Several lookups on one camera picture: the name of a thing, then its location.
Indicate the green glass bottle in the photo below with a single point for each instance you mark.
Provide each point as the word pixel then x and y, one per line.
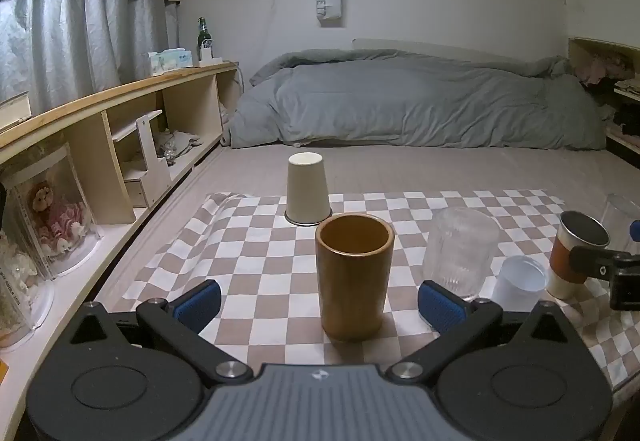
pixel 203 38

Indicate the brown checkered cloth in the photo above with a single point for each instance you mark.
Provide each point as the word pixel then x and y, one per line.
pixel 260 261

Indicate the white paper cup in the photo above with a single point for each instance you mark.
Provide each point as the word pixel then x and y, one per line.
pixel 307 191

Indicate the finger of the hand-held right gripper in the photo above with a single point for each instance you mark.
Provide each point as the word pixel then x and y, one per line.
pixel 595 261
pixel 636 230

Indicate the wooden bedside shelf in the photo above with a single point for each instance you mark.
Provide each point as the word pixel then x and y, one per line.
pixel 125 131

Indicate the brown wooden cup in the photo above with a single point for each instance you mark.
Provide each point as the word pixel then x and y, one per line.
pixel 352 286

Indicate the orange-sleeved paper cup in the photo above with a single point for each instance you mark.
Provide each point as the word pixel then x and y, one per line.
pixel 575 241

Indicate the small wooden rack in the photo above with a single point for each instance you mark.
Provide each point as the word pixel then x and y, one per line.
pixel 150 161

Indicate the wooden side shelf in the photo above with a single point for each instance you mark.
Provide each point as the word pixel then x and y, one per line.
pixel 612 96

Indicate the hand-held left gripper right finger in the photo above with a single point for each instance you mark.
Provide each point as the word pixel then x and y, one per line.
pixel 440 307

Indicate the grey curtain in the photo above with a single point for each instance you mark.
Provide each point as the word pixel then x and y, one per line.
pixel 75 41

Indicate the small white plastic cup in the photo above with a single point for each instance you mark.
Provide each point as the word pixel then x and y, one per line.
pixel 520 281

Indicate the clear plastic cup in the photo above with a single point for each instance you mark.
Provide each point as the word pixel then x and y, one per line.
pixel 617 221

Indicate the book with pale pages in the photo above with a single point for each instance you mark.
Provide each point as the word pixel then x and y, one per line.
pixel 14 108

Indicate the doll in clear case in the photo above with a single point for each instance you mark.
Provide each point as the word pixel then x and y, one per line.
pixel 52 216

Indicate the green tissue pack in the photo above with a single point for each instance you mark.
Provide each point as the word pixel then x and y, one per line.
pixel 154 62

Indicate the small white box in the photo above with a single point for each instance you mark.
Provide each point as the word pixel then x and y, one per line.
pixel 206 54

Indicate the clear ribbed glass cup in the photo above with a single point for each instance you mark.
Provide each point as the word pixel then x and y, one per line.
pixel 457 251

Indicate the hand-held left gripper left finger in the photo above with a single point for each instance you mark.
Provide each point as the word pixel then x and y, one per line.
pixel 199 305

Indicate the grey duvet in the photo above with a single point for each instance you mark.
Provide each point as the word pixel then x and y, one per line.
pixel 415 101

